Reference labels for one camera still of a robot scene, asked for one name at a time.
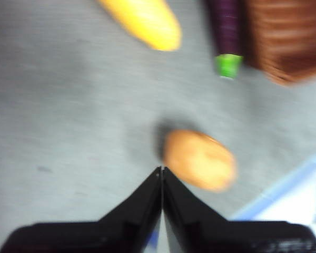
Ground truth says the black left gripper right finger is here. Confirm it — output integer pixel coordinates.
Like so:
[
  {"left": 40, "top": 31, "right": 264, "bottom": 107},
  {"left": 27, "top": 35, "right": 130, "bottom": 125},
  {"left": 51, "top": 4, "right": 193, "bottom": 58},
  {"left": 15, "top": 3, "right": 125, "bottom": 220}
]
[{"left": 163, "top": 167, "right": 316, "bottom": 253}]

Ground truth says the purple eggplant with green stem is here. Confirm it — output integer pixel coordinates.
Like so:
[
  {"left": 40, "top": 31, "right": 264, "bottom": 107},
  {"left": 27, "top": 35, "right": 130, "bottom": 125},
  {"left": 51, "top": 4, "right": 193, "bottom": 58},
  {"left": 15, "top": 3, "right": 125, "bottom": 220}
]
[{"left": 205, "top": 0, "right": 244, "bottom": 80}]

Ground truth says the brown wicker basket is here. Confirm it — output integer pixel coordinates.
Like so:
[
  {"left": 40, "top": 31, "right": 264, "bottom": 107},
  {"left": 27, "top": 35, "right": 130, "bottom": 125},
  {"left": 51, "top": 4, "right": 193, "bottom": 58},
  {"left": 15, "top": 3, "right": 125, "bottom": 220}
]
[{"left": 239, "top": 0, "right": 316, "bottom": 86}]

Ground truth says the yellow corn cob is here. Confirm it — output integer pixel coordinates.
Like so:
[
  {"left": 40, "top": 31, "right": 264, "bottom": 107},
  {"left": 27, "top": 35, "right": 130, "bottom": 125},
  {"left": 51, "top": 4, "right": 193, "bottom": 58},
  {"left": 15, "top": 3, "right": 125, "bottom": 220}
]
[{"left": 96, "top": 0, "right": 182, "bottom": 52}]

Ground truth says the brown potato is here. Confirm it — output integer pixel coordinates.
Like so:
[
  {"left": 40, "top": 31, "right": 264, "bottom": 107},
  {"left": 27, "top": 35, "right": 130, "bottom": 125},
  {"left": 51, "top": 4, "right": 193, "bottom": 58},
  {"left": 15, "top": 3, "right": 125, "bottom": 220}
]
[{"left": 162, "top": 129, "right": 238, "bottom": 192}]

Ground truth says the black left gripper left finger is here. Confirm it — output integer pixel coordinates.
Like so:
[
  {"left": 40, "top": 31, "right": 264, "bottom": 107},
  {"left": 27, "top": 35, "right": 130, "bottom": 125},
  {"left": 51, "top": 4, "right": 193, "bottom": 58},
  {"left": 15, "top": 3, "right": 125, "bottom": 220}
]
[{"left": 0, "top": 166, "right": 163, "bottom": 253}]

